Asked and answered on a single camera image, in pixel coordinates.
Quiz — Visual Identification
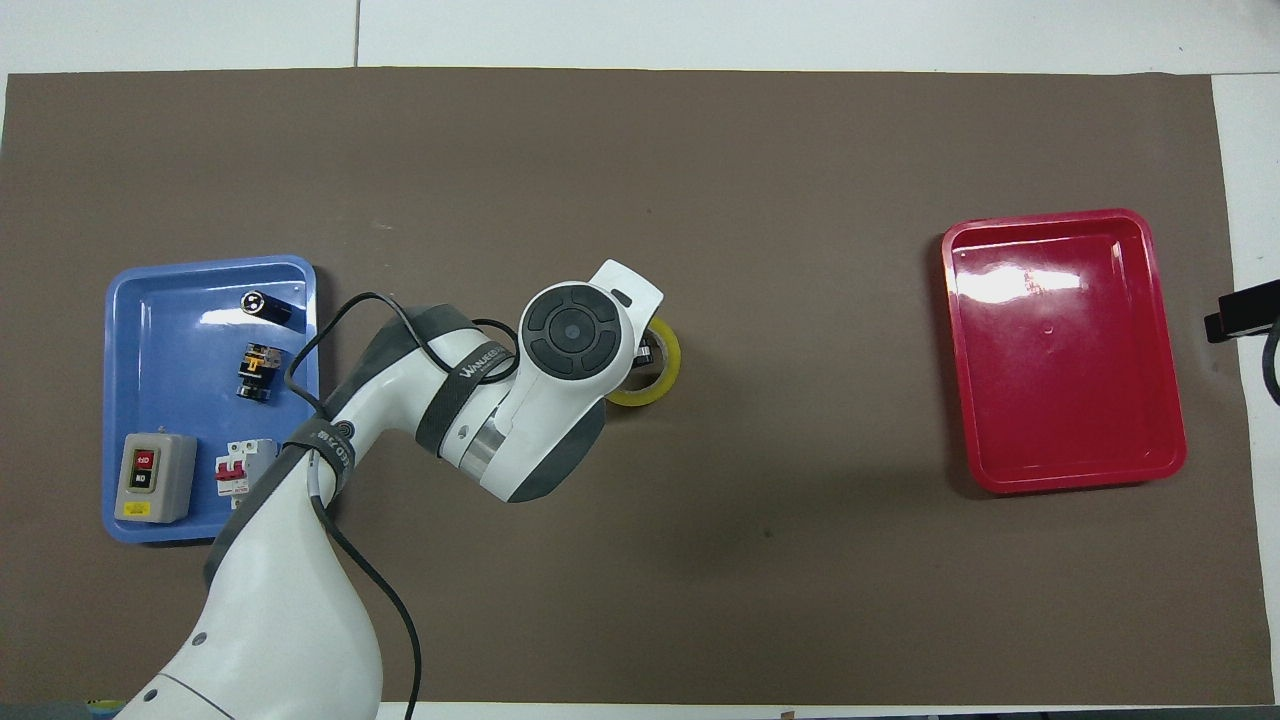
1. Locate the red plastic tray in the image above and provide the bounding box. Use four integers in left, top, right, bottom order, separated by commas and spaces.
940, 208, 1189, 495

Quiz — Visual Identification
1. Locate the yellow tape roll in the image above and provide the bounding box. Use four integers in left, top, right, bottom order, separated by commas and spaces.
606, 318, 683, 408

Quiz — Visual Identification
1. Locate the blue plastic tray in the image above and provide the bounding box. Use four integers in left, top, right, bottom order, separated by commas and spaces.
103, 255, 321, 545

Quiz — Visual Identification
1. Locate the grey push-button switch box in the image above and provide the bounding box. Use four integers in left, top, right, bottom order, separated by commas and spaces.
113, 431, 198, 524

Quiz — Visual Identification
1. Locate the black stand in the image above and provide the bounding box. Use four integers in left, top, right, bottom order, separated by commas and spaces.
1203, 282, 1280, 344

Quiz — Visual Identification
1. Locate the white and red circuit breaker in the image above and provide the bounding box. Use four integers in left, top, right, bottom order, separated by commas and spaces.
215, 438, 278, 511

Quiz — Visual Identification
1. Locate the black cylinder with silver end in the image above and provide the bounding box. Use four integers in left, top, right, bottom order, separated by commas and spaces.
243, 289, 306, 330

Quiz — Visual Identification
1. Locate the black and yellow coupling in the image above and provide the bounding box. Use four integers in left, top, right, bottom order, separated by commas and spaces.
236, 342, 284, 403

